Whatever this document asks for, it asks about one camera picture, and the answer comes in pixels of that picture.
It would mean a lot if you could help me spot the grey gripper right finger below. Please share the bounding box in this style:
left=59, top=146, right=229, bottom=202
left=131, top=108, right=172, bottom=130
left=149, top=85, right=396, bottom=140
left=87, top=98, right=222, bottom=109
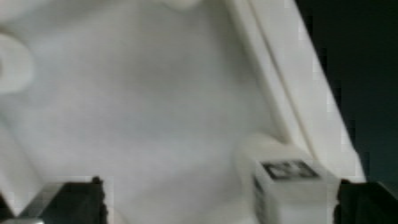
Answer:
left=334, top=179, right=398, bottom=224

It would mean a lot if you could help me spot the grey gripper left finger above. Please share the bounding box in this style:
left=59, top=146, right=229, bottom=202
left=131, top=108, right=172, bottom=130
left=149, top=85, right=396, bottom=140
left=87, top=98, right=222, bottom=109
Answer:
left=0, top=176, right=110, bottom=224

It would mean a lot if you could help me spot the white table leg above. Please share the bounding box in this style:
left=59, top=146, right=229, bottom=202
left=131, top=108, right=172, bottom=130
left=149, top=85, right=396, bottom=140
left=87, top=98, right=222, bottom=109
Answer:
left=234, top=133, right=339, bottom=224

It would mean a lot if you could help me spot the white square tabletop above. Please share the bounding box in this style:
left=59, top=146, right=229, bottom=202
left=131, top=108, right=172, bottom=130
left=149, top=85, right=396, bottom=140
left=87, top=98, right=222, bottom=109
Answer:
left=0, top=0, right=361, bottom=224

